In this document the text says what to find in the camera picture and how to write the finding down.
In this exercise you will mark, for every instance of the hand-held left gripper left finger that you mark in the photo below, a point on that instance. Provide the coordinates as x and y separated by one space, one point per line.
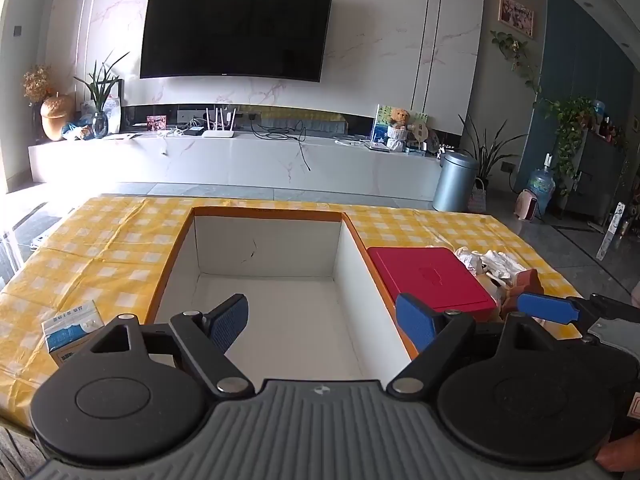
231 321

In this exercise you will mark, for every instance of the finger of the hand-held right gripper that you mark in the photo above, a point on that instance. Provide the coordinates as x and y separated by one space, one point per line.
547 307

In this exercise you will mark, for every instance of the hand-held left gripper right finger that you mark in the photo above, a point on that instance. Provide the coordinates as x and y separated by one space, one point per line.
414 322

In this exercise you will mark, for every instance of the brown bear-shaped sponge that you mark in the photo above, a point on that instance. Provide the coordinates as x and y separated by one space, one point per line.
525 282

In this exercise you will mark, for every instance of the white cardboard box orange rim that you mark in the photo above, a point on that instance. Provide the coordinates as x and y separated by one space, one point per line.
270 260

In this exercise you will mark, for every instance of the person's right hand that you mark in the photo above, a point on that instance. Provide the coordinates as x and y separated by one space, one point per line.
622 455

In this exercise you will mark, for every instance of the red flat box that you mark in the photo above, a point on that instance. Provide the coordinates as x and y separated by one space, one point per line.
430 275

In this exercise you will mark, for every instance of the white crumpled plastic bag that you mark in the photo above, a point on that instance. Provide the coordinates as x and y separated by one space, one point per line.
467 258

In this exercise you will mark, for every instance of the leaning metal bar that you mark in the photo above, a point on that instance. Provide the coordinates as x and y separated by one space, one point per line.
612 230

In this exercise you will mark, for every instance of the pink heater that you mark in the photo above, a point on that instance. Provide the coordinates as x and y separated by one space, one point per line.
527 205

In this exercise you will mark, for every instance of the blue water bottle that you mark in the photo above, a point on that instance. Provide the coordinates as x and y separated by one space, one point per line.
542 185

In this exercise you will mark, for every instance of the woven basket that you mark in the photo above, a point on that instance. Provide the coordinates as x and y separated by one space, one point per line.
477 200

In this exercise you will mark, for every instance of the grey cabinet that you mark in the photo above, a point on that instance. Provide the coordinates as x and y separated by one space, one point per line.
597 175

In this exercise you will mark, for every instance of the silver trash can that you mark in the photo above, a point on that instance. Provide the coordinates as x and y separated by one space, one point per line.
454 182

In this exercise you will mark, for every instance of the yellow checkered tablecloth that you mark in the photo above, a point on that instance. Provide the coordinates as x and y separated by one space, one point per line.
100 240

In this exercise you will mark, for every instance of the white marble television console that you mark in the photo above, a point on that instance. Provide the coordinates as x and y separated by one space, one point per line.
225 160

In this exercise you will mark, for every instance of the potted long-leaf plant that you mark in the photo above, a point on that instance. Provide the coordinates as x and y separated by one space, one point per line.
492 155

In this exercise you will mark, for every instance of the blue white tissue pack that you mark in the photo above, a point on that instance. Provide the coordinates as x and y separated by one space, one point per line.
65 331

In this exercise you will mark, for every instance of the ivy plant on cabinet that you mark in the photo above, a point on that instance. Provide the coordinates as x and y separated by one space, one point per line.
572 125

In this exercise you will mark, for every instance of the round hand fan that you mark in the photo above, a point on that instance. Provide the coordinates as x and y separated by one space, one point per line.
421 132

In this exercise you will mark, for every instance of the white router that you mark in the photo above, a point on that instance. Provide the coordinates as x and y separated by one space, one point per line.
217 127

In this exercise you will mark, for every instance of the brown teddy bear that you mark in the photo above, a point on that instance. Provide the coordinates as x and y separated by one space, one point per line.
398 122

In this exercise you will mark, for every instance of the green plant in glass vase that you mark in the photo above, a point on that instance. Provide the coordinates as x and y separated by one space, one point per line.
100 105

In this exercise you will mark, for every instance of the hanging ivy plant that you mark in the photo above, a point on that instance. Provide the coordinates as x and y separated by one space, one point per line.
517 55

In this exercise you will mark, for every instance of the acorn-shaped jar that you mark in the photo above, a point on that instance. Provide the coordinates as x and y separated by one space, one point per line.
55 115

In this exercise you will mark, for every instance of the dried flower bunch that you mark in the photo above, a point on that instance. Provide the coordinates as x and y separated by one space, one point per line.
36 82

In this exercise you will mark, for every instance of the small pink photo frame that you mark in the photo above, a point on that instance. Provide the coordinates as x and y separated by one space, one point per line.
156 123

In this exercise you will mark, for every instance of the black wall television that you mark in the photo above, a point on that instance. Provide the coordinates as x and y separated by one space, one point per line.
235 30

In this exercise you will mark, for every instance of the framed wall picture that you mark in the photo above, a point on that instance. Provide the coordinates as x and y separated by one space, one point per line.
516 14

